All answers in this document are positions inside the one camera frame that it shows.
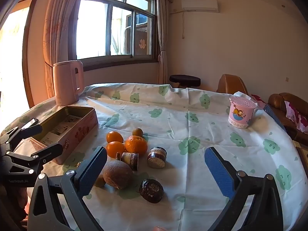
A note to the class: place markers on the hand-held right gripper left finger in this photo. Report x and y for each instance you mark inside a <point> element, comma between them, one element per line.
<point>92,170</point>

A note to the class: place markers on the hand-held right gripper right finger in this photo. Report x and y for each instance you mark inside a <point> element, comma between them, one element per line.
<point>219,170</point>

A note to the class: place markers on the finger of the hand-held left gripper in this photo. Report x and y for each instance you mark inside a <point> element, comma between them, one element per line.
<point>48,152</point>
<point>28,131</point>

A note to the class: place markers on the brown pomegranate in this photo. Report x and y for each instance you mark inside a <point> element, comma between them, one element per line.
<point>117,175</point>

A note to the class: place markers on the smooth orange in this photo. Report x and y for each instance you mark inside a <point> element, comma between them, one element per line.
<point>115,149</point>
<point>114,137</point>

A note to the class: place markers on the pink metal tin box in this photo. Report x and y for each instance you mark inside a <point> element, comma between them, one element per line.
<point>79,134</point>

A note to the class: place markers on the large rough-skinned orange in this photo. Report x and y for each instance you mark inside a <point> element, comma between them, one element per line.
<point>136,145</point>

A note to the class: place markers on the small yellow-brown round fruit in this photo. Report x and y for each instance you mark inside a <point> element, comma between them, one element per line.
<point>137,132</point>

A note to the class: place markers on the dark round fruit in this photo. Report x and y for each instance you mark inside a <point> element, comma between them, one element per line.
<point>151,190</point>

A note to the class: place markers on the black smartphone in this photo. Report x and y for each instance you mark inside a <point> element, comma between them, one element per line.
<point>30,123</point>

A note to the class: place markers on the printed paper sheet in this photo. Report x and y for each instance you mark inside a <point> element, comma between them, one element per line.
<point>60,130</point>

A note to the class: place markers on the pink electric kettle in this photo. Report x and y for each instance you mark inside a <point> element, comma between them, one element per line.
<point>63,84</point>

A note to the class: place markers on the pink cartoon cup with lid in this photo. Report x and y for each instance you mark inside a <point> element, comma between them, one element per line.
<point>240,115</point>

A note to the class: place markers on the white tablecloth with green clouds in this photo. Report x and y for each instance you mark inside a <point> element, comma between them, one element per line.
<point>192,115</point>

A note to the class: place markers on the blue denim cloth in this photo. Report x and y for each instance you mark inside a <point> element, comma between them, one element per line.
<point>274,114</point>

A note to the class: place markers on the white crumpled cloth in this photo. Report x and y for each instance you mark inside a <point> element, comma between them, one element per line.
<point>240,94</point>

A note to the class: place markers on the wooden framed glass door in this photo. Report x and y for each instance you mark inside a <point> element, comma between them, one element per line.
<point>14,53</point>

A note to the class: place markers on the pink red cloth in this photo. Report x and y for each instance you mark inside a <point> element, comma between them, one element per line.
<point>258,98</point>

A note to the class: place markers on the brown leather sofa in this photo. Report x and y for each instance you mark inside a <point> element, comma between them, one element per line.
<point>231,84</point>

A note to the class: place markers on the pink floral cushion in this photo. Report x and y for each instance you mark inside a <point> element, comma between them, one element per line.
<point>294,115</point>

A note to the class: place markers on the round dark stool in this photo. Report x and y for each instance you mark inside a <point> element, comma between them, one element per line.
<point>184,80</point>

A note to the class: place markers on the wide pink patterned curtain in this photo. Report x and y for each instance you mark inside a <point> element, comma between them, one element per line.
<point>55,28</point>

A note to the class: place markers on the sliding glass window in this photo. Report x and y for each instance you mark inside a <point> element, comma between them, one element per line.
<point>96,28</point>

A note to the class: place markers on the narrow beige curtain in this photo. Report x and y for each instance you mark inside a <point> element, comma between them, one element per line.
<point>162,41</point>

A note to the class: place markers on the white wall air conditioner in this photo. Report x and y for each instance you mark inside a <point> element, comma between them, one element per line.
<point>199,4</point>

